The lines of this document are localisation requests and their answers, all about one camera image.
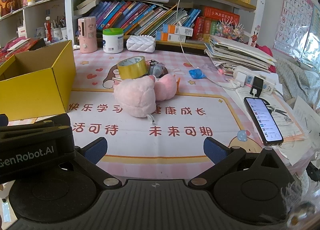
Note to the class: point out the orange white boxes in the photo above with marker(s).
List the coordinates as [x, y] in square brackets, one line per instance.
[174, 33]

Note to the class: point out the white cubby shelf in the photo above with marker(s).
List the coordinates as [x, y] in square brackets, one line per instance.
[30, 17]

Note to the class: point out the black smartphone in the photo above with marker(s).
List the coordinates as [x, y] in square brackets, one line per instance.
[264, 122]

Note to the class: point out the white pen holder cups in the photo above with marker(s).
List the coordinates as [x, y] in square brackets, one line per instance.
[55, 29]

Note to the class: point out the grey toy car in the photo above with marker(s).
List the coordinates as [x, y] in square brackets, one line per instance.
[156, 69]

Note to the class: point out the white power strip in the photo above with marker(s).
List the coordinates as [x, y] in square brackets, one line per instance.
[244, 76]

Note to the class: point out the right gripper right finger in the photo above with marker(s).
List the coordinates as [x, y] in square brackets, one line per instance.
[224, 159]

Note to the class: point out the red boxed book set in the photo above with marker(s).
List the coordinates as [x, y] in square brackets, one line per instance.
[209, 22]

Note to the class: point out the yellow cardboard box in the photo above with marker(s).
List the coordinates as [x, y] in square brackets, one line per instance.
[38, 83]

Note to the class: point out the alphabet wall poster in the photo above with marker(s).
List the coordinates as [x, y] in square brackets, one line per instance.
[293, 27]

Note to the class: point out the white quilted purse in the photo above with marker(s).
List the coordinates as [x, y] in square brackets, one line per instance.
[141, 43]

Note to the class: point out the white jar green lid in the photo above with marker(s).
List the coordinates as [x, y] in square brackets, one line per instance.
[113, 40]

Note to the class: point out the red paper pile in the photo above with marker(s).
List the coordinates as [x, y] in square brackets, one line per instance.
[17, 46]

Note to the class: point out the pink printed desk mat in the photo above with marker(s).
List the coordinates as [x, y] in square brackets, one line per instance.
[171, 146]

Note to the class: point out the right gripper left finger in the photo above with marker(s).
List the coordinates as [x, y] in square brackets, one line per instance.
[86, 161]

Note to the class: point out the large pink plush toy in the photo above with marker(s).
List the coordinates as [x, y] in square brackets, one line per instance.
[136, 96]

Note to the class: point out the blue wrapped packet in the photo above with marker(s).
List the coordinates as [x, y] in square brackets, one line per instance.
[197, 74]

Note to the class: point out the yellow tape roll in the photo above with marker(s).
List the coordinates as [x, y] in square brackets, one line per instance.
[132, 68]

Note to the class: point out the row of colourful books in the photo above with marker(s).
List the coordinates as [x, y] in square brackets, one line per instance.
[141, 17]

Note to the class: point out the pink cylindrical humidifier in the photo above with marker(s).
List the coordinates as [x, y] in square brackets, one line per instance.
[87, 34]

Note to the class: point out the stack of papers and magazines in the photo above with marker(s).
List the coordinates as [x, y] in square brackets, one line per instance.
[227, 54]

